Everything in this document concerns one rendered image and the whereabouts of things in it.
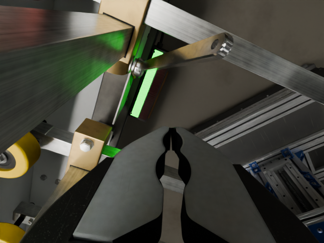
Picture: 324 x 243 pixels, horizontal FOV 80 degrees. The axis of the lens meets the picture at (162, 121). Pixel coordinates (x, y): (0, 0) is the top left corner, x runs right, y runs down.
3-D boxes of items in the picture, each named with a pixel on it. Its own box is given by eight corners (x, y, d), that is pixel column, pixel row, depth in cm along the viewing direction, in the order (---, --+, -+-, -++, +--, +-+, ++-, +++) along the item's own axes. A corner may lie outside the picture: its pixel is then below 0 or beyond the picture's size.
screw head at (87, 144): (95, 141, 31) (92, 145, 30) (92, 150, 32) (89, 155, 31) (82, 136, 31) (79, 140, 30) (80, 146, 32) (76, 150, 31)
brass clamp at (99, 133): (115, 128, 36) (108, 142, 32) (98, 178, 42) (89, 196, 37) (83, 115, 35) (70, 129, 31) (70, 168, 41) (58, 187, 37)
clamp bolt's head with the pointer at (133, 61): (144, 74, 40) (147, 59, 26) (140, 86, 40) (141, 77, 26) (135, 71, 40) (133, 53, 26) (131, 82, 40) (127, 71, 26)
